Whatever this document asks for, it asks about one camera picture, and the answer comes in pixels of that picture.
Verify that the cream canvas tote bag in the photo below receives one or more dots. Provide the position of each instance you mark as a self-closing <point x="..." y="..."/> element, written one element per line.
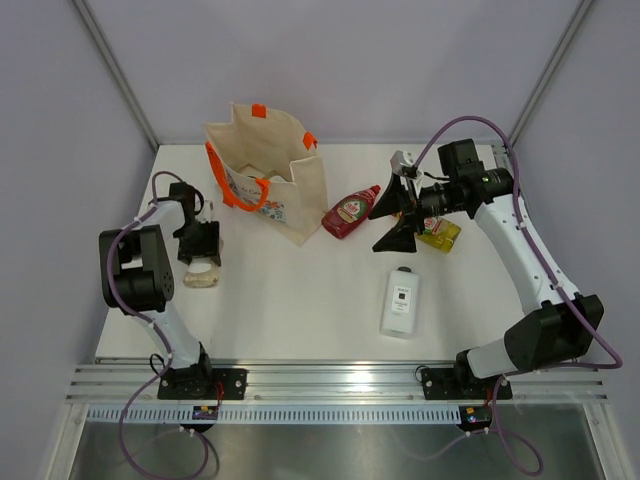
<point x="266" y="163"/>

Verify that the right small circuit board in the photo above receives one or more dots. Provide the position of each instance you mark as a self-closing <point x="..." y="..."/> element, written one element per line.
<point x="475" y="417"/>

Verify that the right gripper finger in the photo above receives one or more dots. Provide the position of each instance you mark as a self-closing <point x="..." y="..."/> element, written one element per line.
<point x="401" y="237"/>
<point x="392" y="201"/>

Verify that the red dish soap bottle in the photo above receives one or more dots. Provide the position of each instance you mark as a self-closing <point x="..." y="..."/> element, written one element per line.
<point x="350" y="212"/>

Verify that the left small circuit board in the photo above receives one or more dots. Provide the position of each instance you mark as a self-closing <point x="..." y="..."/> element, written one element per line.
<point x="205" y="413"/>

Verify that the aluminium mounting rail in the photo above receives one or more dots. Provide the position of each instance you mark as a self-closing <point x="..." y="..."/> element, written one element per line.
<point x="346" y="383"/>

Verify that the white slotted cable duct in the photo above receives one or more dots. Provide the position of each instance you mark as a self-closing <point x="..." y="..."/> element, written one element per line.
<point x="284" y="415"/>

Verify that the left corner aluminium post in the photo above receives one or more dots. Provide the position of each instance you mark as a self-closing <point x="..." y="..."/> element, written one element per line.
<point x="107" y="56"/>

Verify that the corner aluminium post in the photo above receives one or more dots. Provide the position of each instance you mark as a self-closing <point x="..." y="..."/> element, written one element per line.
<point x="552" y="67"/>
<point x="107" y="56"/>

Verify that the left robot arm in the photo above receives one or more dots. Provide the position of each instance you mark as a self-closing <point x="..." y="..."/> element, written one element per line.
<point x="137" y="278"/>

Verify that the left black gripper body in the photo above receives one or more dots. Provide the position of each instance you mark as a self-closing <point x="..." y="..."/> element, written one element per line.
<point x="183" y="231"/>

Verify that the white rectangular bottle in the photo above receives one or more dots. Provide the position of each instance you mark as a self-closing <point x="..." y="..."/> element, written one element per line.
<point x="399" y="313"/>

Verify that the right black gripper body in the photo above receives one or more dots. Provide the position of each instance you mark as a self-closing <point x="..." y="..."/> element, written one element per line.
<point x="437" y="201"/>

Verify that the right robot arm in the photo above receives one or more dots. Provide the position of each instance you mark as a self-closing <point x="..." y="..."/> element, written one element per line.
<point x="557" y="319"/>

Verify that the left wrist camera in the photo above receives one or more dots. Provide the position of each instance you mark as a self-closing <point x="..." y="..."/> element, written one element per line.
<point x="207" y="212"/>

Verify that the small circuit board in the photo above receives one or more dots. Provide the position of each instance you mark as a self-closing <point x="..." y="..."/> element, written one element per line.
<point x="475" y="417"/>
<point x="205" y="413"/>

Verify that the right corner aluminium post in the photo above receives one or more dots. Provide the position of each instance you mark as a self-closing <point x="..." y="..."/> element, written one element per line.
<point x="552" y="67"/>

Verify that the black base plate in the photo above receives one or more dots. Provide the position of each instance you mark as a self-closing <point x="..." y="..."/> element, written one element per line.
<point x="442" y="384"/>
<point x="230" y="385"/>

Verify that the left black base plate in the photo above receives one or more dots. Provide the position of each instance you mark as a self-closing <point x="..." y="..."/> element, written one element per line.
<point x="230" y="385"/>

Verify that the yellow dish soap bottle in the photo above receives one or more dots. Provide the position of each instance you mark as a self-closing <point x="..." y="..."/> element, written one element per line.
<point x="439" y="233"/>

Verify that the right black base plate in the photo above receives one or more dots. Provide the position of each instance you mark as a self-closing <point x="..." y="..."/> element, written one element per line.
<point x="442" y="384"/>

